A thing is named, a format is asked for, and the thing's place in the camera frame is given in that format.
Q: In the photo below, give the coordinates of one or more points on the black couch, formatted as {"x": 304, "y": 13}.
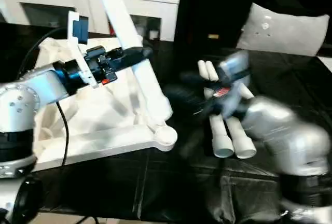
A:
{"x": 207, "y": 6}

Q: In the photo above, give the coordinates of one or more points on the small brown label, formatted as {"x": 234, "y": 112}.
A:
{"x": 213, "y": 36}

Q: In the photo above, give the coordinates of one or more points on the small white cup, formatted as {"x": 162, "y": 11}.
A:
{"x": 154, "y": 34}

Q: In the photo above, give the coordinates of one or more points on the black table mat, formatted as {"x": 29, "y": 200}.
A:
{"x": 155, "y": 182}

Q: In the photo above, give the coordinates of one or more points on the white plastic table top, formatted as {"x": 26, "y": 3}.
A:
{"x": 109, "y": 120}

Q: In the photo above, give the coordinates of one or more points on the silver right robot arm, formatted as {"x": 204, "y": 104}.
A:
{"x": 290, "y": 136}

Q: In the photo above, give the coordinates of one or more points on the grey cushion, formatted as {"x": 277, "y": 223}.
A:
{"x": 282, "y": 32}

